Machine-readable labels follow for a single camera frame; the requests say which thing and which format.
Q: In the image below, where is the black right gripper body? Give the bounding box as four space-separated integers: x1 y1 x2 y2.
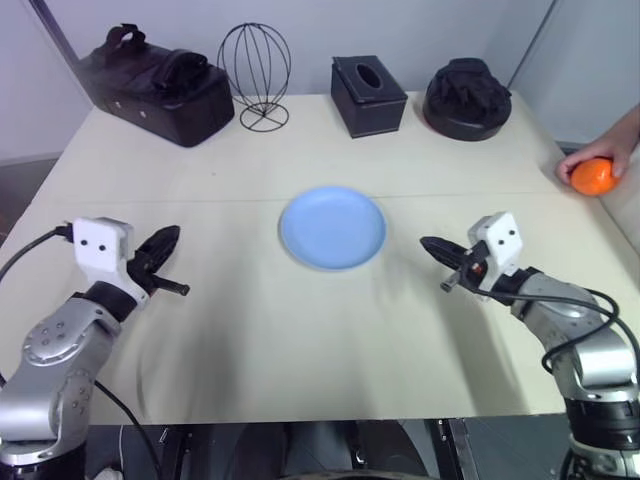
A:
439 241 494 300

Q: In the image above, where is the grey partition frame post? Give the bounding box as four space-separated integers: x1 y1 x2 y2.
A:
507 0 559 89
27 0 84 66

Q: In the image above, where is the orange mandarin fruit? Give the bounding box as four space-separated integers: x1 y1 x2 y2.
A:
570 157 618 197

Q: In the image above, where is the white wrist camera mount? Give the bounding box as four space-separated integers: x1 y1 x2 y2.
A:
466 211 524 303
72 216 151 304

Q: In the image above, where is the black wire head-shaped stand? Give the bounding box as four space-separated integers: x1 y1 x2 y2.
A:
216 21 293 133

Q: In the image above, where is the light blue round plate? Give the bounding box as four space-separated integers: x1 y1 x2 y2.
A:
278 185 389 273

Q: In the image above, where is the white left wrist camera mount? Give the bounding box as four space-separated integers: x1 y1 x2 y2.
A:
72 216 151 304

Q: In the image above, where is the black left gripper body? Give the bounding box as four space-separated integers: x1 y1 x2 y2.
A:
126 248 192 301

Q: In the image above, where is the person's bare hand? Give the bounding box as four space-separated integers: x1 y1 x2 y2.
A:
554 102 640 187

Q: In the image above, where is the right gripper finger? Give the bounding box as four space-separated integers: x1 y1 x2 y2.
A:
419 239 469 273
419 236 472 262

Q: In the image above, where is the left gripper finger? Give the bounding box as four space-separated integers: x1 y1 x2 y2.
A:
138 225 180 267
148 225 182 274

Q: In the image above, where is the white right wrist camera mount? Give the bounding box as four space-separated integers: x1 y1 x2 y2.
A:
466 211 524 303

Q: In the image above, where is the metal table frame leg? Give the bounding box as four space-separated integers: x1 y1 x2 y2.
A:
424 417 481 480

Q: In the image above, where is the black rectangular leather bag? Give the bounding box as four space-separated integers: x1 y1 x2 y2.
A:
76 21 237 149

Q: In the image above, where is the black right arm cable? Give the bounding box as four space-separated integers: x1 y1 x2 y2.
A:
492 286 627 377

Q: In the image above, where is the black leather tissue box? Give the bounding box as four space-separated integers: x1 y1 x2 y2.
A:
329 54 409 140

